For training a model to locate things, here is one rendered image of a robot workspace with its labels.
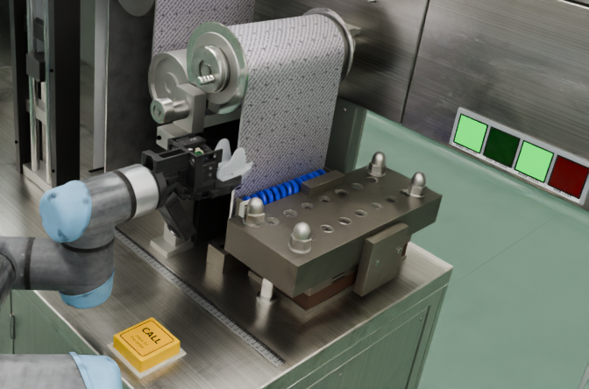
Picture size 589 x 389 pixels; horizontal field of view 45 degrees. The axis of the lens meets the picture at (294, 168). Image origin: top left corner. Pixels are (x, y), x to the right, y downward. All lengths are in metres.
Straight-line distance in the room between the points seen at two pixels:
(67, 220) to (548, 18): 0.76
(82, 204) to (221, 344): 0.31
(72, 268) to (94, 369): 0.37
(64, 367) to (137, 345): 0.39
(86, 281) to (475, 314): 2.06
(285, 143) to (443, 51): 0.32
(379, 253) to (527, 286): 1.99
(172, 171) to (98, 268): 0.17
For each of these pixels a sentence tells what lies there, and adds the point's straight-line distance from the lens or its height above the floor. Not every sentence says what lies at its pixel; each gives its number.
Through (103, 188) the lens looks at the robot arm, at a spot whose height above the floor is 1.14.
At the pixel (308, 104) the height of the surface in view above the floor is 1.18.
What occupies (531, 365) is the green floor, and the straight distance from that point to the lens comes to 2.75.
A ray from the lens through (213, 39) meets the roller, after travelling 1.14.
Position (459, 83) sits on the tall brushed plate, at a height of 1.26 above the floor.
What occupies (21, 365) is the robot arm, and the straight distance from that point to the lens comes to 0.69.
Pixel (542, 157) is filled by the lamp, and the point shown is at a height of 1.20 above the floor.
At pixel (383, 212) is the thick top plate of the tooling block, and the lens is 1.26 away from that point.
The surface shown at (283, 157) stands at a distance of 1.26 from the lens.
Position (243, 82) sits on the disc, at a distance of 1.10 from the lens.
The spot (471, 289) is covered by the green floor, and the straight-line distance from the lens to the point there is 3.02.
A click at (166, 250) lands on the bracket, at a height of 0.91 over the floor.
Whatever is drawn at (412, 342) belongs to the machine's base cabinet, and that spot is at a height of 0.75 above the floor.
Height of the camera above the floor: 1.64
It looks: 27 degrees down
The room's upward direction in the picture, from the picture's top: 9 degrees clockwise
